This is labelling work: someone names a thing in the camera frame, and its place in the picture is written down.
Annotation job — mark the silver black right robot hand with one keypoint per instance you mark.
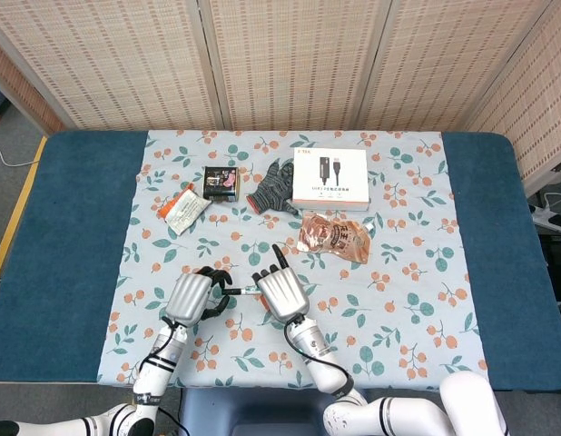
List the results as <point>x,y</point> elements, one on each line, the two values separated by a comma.
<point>282,293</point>

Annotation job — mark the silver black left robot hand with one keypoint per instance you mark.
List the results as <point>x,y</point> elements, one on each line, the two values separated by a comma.
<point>187,297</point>

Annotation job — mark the black marker cap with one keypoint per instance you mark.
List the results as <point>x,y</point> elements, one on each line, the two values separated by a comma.
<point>234,290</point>

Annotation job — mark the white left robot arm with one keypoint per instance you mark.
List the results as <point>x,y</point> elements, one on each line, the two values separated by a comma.
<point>149,377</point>

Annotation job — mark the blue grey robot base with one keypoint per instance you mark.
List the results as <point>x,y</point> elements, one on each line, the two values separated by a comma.
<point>253,413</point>

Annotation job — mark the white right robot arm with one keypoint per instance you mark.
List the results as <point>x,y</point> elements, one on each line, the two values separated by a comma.
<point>353,399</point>

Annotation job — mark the floral patterned tablecloth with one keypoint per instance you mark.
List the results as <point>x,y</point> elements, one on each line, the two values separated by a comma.
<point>353,318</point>

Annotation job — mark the brown snack pouch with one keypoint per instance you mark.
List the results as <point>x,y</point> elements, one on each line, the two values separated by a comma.
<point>335,236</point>

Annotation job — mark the white orange sachet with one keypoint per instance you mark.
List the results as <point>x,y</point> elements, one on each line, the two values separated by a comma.
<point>185,211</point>

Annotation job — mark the grey knitted work glove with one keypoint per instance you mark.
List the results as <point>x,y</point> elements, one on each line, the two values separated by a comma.
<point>271,191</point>

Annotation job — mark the black snack packet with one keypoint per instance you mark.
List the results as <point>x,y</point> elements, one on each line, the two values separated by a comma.
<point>221,184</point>

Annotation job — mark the dark blue table cover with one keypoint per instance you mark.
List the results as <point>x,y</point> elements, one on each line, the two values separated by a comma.
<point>76,227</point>

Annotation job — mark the yellow floor tape strip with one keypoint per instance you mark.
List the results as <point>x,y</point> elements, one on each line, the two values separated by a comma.
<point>15,213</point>

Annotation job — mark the woven bamboo folding screen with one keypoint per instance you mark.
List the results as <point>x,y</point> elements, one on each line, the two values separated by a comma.
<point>285,63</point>

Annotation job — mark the white power strip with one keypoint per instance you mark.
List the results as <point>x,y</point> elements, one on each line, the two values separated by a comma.
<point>550,215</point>

